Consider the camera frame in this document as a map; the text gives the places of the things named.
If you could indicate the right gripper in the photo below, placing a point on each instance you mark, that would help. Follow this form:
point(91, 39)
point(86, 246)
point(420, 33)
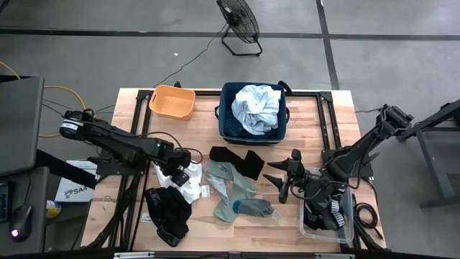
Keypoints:
point(298, 176)

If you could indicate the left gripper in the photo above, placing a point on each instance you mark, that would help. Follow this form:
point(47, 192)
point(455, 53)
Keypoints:
point(178, 160)

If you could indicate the white cloth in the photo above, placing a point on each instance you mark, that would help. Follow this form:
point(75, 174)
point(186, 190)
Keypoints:
point(192, 187)

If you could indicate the pale green sock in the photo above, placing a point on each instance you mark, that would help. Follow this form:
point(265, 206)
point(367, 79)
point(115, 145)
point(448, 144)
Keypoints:
point(226, 210)
point(215, 171)

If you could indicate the white paper tag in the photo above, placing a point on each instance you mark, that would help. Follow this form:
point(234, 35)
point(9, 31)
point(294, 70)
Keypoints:
point(277, 216)
point(205, 191)

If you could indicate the black underwear grey waistband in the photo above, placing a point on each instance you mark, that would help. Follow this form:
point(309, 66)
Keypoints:
point(169, 212)

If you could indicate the black sock with white pattern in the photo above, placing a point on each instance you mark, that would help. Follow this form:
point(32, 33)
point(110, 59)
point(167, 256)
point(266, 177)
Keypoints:
point(312, 217)

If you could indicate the orange plastic bin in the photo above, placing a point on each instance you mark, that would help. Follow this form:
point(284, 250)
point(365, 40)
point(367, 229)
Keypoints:
point(172, 102)

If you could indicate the light blue shirt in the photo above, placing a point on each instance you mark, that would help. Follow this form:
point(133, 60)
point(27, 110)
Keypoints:
point(257, 108)

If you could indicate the clear plastic container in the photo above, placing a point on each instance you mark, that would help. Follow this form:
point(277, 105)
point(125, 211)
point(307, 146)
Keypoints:
point(345, 230)

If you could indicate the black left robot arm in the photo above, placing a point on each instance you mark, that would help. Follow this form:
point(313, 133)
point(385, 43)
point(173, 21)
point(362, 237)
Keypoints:
point(118, 142)

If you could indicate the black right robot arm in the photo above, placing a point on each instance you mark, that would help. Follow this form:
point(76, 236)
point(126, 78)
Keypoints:
point(359, 151)

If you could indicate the white table sticker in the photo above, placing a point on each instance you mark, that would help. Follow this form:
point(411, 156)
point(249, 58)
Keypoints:
point(147, 217)

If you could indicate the navy fabric basket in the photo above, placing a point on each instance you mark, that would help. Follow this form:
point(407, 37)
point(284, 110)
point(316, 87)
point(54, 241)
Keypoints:
point(224, 108)

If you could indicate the white cardboard box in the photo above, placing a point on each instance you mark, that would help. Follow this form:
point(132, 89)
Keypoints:
point(75, 187)

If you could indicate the black diagonal beam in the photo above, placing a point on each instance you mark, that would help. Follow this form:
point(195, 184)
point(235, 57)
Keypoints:
point(64, 169)

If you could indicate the yellow white ball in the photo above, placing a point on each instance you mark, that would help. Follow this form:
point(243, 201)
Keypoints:
point(52, 209)

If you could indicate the black metal stand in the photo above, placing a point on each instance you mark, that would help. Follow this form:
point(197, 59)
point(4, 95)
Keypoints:
point(431, 144)

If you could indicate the black floor fan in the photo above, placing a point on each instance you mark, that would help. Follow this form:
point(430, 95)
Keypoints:
point(239, 19)

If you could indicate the grey desk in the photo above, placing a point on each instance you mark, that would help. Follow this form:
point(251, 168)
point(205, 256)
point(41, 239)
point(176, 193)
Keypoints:
point(36, 230)

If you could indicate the black computer mouse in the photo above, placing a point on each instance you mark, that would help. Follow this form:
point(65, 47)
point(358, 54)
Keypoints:
point(20, 223)

